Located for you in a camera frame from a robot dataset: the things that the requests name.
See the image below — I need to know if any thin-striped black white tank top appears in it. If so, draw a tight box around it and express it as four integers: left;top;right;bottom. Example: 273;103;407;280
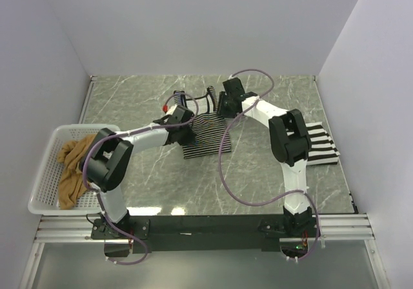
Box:
182;86;227;159

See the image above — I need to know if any wide-striped black white tank top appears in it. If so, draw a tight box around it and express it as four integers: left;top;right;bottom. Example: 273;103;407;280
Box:
306;122;340;166

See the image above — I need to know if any tan tank top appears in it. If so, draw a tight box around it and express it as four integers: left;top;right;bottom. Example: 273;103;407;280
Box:
57;134;96;210

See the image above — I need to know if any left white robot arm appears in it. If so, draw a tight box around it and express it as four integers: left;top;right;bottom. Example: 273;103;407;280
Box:
79;105;196;239

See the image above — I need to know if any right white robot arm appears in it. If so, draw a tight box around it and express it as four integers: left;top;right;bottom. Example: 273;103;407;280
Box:
217;77;316;237

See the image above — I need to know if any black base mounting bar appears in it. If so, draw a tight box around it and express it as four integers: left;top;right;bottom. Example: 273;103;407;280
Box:
90;214;322;259

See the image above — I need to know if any white plastic basket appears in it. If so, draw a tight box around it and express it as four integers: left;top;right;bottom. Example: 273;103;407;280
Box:
28;124;120;216

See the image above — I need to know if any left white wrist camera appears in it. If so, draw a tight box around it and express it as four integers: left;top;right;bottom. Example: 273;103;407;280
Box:
162;105;177;115

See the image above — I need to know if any aluminium frame rail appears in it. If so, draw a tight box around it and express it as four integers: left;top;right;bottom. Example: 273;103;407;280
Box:
34;214;374;243

